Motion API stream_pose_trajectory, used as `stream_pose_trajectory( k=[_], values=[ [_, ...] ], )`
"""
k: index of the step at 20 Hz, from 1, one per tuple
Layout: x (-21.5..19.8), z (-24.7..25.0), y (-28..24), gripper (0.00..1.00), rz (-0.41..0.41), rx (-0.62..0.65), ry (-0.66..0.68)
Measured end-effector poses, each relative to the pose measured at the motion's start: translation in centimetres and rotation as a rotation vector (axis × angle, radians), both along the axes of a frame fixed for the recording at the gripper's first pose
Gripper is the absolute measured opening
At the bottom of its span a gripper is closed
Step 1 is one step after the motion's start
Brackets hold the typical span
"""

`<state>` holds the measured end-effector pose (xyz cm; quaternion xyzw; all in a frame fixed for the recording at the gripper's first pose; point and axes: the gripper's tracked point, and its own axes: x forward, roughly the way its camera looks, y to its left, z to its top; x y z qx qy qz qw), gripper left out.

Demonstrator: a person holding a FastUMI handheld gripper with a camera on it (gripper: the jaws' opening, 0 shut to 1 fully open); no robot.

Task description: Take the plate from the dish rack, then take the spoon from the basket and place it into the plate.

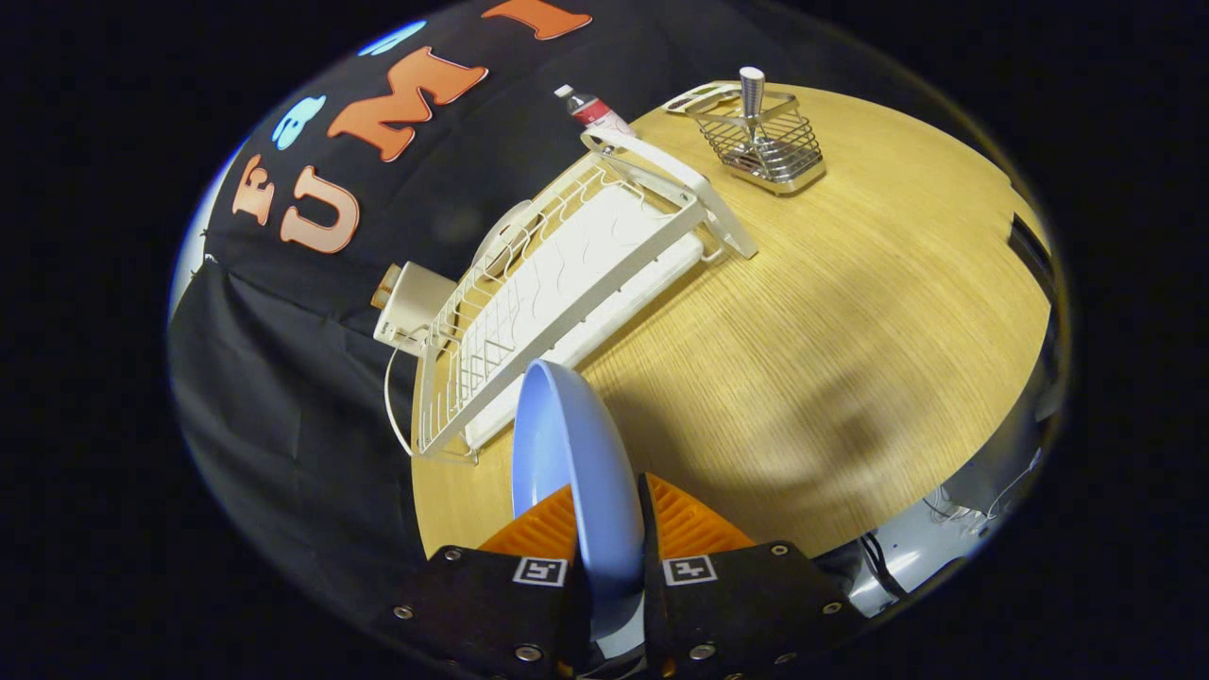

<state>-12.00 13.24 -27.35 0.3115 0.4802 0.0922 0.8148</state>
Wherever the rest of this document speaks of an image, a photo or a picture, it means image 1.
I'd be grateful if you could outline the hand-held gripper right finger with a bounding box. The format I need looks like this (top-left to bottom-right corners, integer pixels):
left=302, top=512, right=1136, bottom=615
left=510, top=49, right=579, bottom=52
left=638, top=472, right=865, bottom=680

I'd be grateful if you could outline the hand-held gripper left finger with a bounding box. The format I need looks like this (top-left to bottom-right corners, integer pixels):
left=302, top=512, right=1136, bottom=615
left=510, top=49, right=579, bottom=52
left=378, top=484, right=591, bottom=680

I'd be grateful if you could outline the blue plate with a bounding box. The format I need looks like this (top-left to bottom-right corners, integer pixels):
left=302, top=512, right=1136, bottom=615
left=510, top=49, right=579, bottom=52
left=511, top=359, right=647, bottom=662

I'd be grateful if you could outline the white dish rack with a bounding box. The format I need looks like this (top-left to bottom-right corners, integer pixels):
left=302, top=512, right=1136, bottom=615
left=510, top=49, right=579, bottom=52
left=385, top=126, right=758, bottom=466

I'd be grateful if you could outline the metal wire basket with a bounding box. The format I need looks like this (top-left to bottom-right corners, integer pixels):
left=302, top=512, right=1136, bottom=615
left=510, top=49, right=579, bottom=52
left=687, top=90, right=826, bottom=196

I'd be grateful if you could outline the metal spoon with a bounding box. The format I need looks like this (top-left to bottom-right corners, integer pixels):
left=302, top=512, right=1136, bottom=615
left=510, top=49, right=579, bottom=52
left=738, top=66, right=766, bottom=152

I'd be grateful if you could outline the white plate with meat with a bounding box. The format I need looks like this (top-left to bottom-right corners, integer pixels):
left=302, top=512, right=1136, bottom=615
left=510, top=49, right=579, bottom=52
left=472, top=200, right=535, bottom=275

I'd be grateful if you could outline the white divided condiment dish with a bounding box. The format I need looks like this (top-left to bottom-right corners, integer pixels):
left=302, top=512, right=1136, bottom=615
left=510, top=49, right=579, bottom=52
left=663, top=83, right=742, bottom=116

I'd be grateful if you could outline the white toaster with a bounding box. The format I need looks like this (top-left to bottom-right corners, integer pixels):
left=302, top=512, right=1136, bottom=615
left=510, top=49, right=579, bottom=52
left=373, top=262, right=459, bottom=358

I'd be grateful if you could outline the white drip tray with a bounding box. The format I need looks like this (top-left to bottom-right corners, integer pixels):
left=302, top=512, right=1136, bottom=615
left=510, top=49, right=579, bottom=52
left=463, top=184, right=705, bottom=452

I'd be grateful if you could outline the clear plastic water bottle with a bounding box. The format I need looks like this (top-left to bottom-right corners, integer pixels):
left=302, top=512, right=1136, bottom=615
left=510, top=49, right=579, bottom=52
left=553, top=84, right=636, bottom=143

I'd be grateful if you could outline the black cable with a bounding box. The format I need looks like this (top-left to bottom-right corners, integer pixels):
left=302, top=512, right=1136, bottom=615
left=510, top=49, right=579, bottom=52
left=860, top=534, right=908, bottom=601

